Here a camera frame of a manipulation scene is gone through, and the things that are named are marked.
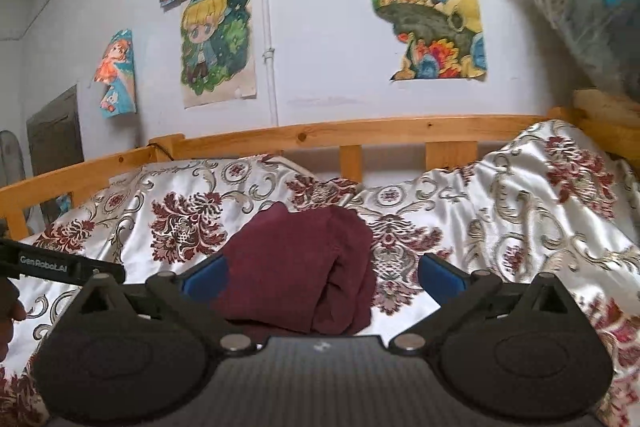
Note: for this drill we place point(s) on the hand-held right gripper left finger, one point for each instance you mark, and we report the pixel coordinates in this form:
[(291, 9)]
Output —
[(207, 277)]

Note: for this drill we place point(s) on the plastic-wrapped bedding bundle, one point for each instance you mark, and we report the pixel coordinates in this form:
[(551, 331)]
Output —
[(585, 7)]

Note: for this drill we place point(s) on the blond figure wall poster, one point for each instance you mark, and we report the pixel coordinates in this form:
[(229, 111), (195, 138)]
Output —
[(217, 47)]

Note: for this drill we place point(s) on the person's left hand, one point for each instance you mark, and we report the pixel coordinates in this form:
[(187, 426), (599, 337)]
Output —
[(9, 307)]

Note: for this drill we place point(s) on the landscape wall poster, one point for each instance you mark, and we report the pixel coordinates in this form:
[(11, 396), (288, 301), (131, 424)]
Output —
[(425, 12)]

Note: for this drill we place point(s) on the white wall pipe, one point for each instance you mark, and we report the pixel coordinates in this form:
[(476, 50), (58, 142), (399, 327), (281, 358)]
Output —
[(270, 47)]

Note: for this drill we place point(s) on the wooden bed frame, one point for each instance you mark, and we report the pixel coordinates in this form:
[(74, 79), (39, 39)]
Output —
[(310, 134)]

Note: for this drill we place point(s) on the orange-haired figure wall poster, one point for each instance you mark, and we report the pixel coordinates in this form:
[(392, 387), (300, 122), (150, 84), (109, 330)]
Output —
[(117, 74)]

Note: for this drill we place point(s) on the floral satin blanket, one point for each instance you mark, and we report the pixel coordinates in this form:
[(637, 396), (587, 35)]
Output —
[(525, 217)]

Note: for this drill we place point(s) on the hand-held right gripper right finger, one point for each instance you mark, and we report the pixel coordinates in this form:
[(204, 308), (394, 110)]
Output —
[(440, 278)]

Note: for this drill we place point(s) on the maroon knit garment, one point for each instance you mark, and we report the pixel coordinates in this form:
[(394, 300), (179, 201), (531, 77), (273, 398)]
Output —
[(300, 262)]

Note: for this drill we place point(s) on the brown wall board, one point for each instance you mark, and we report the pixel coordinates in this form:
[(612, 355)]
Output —
[(55, 147)]

